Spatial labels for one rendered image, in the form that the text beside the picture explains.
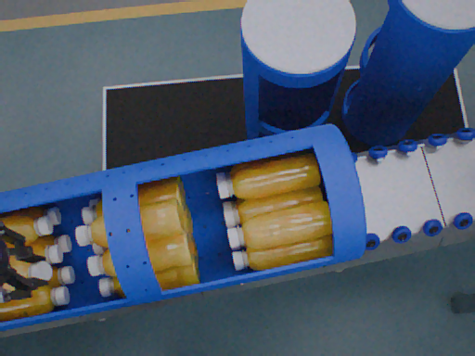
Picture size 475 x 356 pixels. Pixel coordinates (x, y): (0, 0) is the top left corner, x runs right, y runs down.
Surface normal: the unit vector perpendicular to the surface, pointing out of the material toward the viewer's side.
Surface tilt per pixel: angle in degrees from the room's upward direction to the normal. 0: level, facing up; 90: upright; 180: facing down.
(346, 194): 14
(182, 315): 0
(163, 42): 0
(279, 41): 0
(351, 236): 49
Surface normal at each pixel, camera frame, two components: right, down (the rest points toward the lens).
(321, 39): -0.04, -0.25
